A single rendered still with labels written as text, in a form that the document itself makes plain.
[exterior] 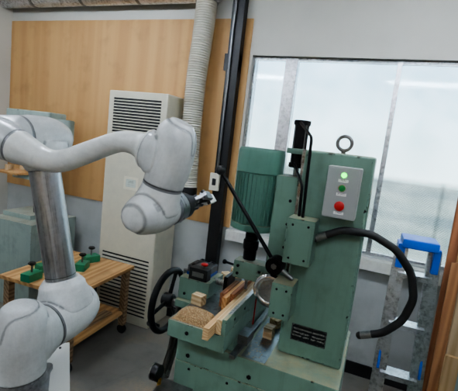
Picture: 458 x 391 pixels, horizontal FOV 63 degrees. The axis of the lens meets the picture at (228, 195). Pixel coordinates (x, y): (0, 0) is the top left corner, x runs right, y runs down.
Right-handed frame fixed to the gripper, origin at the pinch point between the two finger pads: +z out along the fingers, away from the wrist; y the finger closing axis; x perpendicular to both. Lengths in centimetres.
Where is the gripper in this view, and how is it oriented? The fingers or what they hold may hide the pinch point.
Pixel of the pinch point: (208, 199)
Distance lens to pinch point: 125.8
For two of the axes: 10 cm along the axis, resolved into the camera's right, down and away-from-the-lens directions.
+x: -5.1, -8.5, 1.3
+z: 3.8, -0.9, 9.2
